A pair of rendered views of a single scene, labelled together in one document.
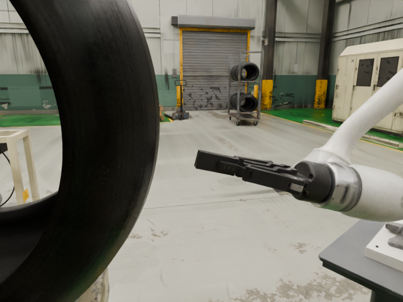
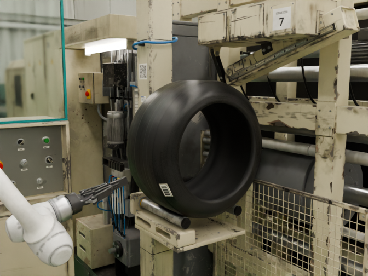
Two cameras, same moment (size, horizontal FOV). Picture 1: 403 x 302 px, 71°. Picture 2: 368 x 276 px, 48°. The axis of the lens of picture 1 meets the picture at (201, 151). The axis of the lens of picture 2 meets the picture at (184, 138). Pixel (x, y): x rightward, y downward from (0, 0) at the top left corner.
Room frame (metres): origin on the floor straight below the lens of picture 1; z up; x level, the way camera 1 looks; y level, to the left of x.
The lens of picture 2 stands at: (1.94, -0.39, 1.46)
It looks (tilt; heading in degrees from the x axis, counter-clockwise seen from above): 8 degrees down; 157
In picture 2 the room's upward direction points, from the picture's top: straight up
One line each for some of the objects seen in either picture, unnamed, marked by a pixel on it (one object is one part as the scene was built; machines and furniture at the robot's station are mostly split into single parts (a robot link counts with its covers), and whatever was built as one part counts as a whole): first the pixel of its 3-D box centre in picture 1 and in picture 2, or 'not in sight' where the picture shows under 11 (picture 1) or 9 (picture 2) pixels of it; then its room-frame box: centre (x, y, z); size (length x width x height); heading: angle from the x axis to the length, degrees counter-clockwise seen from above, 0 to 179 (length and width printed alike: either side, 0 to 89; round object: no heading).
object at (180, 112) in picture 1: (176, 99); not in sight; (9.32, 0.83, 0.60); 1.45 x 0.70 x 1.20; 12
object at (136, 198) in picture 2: not in sight; (167, 197); (0.13, 0.30, 0.90); 0.40 x 0.03 x 0.10; 102
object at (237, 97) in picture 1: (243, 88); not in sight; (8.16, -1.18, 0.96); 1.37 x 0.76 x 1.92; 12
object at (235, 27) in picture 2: not in sight; (260, 25); (0.36, 0.65, 1.71); 0.61 x 0.25 x 0.15; 12
